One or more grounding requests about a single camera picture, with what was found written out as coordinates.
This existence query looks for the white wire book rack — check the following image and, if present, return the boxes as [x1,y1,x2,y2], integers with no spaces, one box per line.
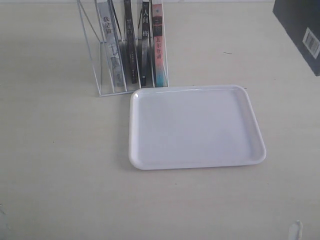
[75,0,170,98]

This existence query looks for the grey white book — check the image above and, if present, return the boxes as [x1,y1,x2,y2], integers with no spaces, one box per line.
[97,0,124,87]

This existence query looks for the black grey book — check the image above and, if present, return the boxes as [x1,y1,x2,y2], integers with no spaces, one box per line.
[138,0,150,87]

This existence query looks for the translucent object at bottom edge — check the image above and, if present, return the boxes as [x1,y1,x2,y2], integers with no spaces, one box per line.
[288,220,303,240]

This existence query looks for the pink teal book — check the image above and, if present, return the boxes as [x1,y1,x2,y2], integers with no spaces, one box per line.
[151,0,165,87]

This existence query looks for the white plastic tray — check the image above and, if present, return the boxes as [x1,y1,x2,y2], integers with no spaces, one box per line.
[128,84,267,170]

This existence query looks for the thin black book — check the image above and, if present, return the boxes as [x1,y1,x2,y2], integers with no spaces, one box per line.
[123,0,138,84]

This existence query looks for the blue book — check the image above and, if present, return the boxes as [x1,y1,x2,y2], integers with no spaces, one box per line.
[272,0,320,77]

